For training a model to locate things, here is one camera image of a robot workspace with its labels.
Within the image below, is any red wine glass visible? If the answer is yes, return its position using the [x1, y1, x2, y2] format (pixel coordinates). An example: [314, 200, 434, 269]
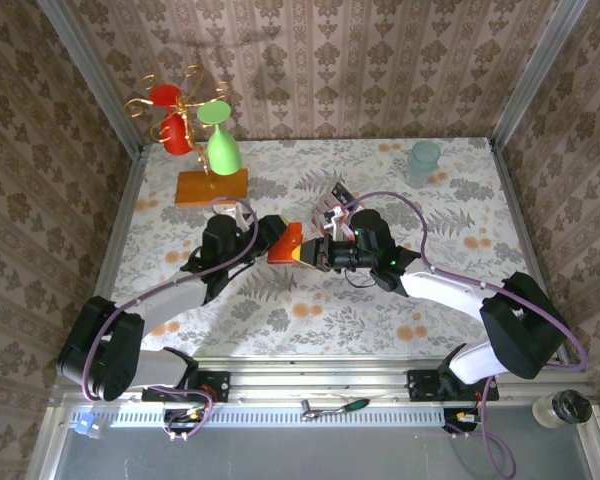
[148, 83, 197, 156]

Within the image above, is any slotted white cable duct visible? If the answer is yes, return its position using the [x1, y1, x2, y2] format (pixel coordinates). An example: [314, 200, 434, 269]
[104, 409, 446, 429]

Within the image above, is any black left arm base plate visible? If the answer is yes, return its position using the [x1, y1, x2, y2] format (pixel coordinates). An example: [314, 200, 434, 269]
[142, 370, 231, 404]

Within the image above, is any aluminium side rail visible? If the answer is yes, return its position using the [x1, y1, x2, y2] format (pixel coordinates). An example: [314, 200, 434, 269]
[489, 139, 571, 366]
[74, 147, 149, 366]

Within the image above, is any aluminium front rail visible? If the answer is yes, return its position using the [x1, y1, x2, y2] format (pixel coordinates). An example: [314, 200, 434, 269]
[49, 355, 596, 407]

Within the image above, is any floral tablecloth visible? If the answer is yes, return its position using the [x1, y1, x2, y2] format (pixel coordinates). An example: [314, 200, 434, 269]
[97, 138, 556, 359]

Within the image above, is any aluminium frame post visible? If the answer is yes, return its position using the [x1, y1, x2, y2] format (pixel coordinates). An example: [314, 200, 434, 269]
[36, 0, 146, 157]
[488, 0, 589, 151]

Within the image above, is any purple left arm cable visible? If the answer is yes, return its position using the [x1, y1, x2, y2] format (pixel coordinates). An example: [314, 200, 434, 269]
[82, 196, 260, 442]

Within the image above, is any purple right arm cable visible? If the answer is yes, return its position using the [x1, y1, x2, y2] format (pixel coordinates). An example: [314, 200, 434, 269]
[342, 191, 590, 479]

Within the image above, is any orange card holder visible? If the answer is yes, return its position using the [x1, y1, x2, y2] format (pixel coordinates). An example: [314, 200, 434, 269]
[266, 221, 306, 266]

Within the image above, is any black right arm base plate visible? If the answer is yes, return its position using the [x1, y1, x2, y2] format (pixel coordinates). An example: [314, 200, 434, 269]
[407, 368, 500, 403]

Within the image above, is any ratchet wrench green handle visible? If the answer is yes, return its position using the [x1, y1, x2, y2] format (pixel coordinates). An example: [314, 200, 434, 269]
[300, 397, 372, 421]

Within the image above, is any green wine glass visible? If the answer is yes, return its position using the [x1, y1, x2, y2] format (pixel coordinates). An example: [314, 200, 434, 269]
[196, 99, 243, 177]

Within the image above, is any translucent blue cup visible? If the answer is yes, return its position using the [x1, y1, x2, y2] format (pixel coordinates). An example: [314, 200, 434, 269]
[405, 140, 442, 190]

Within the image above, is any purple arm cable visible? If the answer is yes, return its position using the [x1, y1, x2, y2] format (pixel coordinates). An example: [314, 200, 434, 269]
[82, 196, 260, 442]
[342, 191, 590, 479]

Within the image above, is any blue and white plug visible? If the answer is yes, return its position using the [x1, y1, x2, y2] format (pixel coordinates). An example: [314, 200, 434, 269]
[72, 412, 106, 439]

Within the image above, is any gold wire rack wooden base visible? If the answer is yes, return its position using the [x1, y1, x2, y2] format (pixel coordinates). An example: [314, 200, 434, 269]
[123, 63, 250, 206]

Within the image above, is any glass jar black lid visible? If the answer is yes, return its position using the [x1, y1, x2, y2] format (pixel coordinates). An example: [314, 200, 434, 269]
[531, 389, 594, 430]

